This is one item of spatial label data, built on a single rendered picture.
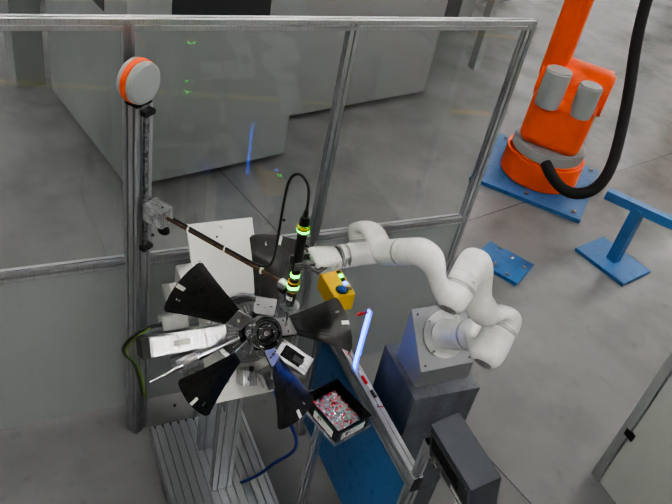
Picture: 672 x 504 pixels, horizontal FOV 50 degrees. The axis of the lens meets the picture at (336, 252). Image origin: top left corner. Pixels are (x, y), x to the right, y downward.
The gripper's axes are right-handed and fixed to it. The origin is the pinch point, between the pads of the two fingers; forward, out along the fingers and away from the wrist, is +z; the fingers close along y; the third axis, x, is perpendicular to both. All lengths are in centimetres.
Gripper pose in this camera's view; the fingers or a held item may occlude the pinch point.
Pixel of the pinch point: (297, 262)
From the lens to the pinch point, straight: 248.6
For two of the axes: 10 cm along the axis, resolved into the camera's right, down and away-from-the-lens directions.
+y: -3.9, -6.3, 6.7
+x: 1.8, -7.7, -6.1
